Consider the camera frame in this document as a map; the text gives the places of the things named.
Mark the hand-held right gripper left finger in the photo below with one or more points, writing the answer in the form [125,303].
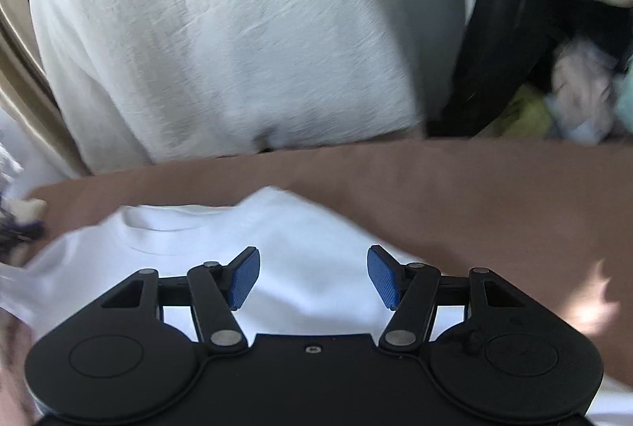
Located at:
[243,280]

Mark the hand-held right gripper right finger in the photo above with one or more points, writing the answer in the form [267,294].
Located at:
[383,277]

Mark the white T-shirt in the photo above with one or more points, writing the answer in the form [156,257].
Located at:
[306,233]

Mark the yellow green cloth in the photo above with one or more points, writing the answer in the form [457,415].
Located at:
[524,110]

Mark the folded grey garment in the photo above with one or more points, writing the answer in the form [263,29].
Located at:
[20,233]

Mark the white hanging cloth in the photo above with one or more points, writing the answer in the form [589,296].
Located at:
[222,35]

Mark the black hanging garment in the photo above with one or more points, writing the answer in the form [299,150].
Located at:
[499,35]

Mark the pale pink cloth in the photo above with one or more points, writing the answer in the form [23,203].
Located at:
[583,84]

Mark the beige curtain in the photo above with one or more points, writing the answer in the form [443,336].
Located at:
[29,99]

